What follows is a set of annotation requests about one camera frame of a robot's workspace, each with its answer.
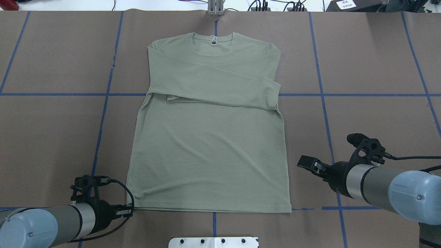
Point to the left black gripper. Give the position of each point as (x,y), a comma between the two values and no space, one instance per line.
(102,209)

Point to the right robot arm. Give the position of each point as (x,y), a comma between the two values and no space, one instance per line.
(414,195)

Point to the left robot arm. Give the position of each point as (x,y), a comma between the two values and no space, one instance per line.
(29,227)

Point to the olive green long-sleeve shirt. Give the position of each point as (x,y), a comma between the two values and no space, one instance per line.
(209,135)

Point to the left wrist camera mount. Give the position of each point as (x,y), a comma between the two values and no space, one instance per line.
(85,188)

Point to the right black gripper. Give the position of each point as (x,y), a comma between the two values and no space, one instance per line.
(338,176)

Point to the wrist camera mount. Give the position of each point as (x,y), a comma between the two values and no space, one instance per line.
(368,150)
(85,188)

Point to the white camera pole with base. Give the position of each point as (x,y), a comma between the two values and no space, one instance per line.
(214,242)

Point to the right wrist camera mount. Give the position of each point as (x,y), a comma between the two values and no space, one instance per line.
(368,150)

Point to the red cylinder bottle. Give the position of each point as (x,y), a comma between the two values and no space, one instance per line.
(9,5)

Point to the aluminium frame post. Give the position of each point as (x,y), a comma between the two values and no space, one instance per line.
(215,7)

